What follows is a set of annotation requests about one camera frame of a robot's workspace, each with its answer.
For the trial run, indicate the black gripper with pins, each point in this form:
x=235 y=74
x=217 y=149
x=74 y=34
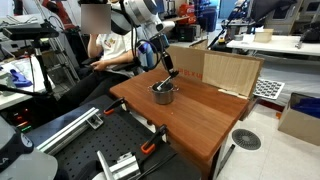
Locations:
x=167 y=61

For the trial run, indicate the white black marker pen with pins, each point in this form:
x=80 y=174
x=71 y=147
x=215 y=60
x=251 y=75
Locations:
x=164 y=83

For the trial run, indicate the red robot arm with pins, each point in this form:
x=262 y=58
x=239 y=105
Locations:
x=61 y=11

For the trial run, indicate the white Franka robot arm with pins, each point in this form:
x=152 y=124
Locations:
x=143 y=11

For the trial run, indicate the brown cardboard with red print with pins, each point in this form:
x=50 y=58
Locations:
x=186 y=61

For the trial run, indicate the small stainless steel pot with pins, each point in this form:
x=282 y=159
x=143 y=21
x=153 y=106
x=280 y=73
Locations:
x=163 y=96

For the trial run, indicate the office chair with blue jacket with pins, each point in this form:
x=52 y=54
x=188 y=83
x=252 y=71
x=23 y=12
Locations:
x=143 y=56

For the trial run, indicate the brown wooden table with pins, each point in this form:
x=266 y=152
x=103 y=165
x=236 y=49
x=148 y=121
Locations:
x=200 y=116

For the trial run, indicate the pale corrugated cardboard sheet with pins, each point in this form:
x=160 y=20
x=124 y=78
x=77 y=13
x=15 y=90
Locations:
x=230 y=73

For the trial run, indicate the red Coca-Cola container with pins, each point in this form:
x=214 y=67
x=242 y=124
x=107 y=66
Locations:
x=186 y=11

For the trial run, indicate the seated person in white shirt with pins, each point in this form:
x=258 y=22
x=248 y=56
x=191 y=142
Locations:
x=113 y=46

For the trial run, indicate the black orange bar clamp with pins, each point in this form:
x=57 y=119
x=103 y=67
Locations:
x=151 y=141
x=113 y=106

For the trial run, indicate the black diagonal pole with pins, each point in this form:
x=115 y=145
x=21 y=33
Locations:
x=226 y=25

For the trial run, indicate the small grey cup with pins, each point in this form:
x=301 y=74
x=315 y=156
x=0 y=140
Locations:
x=238 y=37

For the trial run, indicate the black perforated breadboard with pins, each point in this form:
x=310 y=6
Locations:
x=113 y=136

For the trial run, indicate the black white calibration board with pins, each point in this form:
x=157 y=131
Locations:
x=268 y=88

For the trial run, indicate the round black floor drain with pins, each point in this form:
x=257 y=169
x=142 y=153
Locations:
x=246 y=139

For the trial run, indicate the pale wooden box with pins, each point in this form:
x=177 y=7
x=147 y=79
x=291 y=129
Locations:
x=263 y=35

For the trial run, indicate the grey stepladder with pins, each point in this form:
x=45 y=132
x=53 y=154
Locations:
x=63 y=63

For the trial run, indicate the white work table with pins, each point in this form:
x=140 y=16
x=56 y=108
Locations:
x=283 y=44

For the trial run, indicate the open cardboard box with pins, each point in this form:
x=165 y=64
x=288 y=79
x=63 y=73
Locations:
x=298 y=126

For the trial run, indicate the blue item in box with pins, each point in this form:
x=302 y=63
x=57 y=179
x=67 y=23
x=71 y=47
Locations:
x=308 y=106

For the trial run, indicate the blue plastic object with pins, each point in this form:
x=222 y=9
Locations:
x=19 y=80

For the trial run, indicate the white side table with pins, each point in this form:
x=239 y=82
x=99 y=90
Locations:
x=20 y=95

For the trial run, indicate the black device with red lights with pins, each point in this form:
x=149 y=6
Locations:
x=22 y=120

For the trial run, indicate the short aluminium extrusion bracket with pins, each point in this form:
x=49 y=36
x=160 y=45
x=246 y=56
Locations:
x=123 y=166

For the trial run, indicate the long aluminium extrusion rail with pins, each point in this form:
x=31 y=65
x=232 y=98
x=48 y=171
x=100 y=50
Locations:
x=68 y=130

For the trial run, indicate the black camera on tripod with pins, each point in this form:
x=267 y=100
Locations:
x=31 y=32

